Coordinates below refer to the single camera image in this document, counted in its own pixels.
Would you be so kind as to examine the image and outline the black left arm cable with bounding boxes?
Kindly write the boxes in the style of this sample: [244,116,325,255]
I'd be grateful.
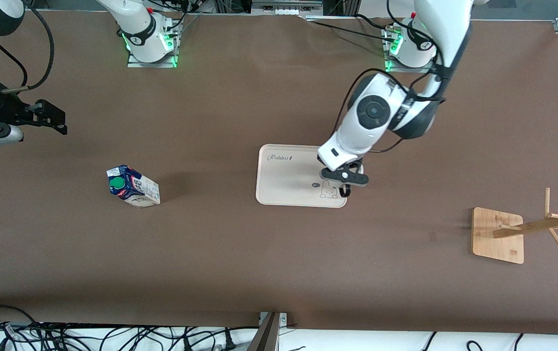
[342,10,449,154]

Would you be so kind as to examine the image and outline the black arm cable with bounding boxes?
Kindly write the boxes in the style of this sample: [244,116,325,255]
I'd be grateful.
[342,10,449,154]
[0,0,56,94]

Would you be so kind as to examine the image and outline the blue milk carton green cap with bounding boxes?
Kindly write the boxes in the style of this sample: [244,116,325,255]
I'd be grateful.
[106,165,161,209]

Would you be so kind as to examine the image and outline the metal table edge bracket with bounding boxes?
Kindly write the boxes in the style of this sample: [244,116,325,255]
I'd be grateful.
[247,311,289,351]

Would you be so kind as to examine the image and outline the wooden cup rack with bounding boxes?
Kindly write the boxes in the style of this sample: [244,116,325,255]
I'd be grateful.
[472,188,558,264]

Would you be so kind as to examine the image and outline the beige rabbit print tray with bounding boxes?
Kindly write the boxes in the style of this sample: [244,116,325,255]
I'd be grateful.
[255,144,347,209]

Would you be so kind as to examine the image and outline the black cable behind table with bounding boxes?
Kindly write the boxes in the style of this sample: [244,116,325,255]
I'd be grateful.
[306,14,397,42]

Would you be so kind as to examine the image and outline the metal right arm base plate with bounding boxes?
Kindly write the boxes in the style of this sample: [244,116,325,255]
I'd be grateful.
[127,14,178,68]

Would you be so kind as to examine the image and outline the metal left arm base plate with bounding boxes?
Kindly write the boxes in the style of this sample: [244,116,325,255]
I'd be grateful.
[384,27,437,74]

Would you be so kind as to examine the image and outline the tangled black cables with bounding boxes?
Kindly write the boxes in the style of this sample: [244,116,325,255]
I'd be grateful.
[0,305,260,351]

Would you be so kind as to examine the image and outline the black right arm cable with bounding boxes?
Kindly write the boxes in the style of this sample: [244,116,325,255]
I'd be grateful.
[0,0,56,94]

